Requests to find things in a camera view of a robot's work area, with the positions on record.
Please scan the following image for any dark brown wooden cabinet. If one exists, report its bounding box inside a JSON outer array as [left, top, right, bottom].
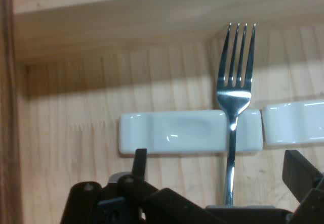
[[0, 0, 22, 224]]

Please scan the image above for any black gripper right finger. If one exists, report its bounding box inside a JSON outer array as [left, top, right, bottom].
[[282, 149, 324, 224]]

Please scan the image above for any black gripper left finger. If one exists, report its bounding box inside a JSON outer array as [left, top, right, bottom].
[[60, 148, 206, 224]]

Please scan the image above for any silver metal fork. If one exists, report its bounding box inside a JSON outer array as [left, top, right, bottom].
[[217, 23, 256, 207]]

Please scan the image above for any light wooden drawer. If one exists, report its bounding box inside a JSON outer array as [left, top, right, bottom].
[[10, 0, 324, 224]]

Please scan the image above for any white ceramic cutlery rest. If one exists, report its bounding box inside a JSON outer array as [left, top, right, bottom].
[[262, 99, 324, 150], [118, 109, 263, 157]]

